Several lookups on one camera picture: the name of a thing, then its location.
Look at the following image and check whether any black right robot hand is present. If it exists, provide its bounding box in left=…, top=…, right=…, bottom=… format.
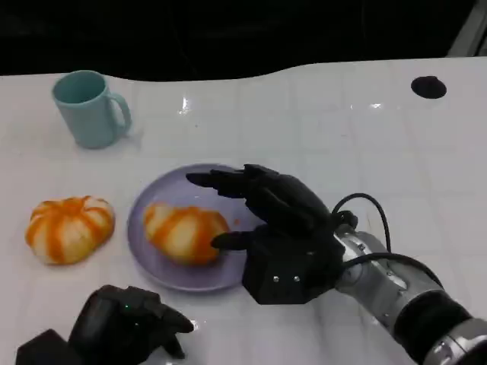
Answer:
left=185, top=163, right=345, bottom=264

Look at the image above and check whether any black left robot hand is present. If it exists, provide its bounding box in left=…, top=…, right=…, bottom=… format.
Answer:
left=67, top=284, right=196, bottom=365

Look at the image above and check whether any orange white toy bread roll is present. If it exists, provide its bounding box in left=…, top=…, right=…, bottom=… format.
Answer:
left=24, top=195, right=116, bottom=266
left=143, top=202, right=231, bottom=268

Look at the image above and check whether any lilac plate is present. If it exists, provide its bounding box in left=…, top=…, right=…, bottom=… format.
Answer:
left=126, top=163, right=268, bottom=293

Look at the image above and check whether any black table grommet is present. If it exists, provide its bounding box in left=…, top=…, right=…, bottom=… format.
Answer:
left=410, top=75, right=448, bottom=100

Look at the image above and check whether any black backdrop cloth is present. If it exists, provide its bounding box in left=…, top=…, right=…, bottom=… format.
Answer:
left=0, top=0, right=487, bottom=83

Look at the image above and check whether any pale green mug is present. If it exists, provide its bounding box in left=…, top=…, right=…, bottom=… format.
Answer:
left=52, top=69, right=133, bottom=150

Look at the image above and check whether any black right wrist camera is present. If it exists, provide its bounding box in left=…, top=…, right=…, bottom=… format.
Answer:
left=241, top=237, right=338, bottom=306

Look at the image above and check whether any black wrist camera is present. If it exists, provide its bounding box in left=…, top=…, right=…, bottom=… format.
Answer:
left=241, top=237, right=338, bottom=306
left=14, top=328, right=83, bottom=365

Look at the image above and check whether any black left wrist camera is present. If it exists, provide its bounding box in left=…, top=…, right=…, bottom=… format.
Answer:
left=14, top=328, right=83, bottom=365

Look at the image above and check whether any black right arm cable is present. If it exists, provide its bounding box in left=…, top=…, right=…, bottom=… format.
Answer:
left=329, top=192, right=444, bottom=290

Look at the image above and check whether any silver metal post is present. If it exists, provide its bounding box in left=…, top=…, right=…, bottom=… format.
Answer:
left=450, top=0, right=487, bottom=59

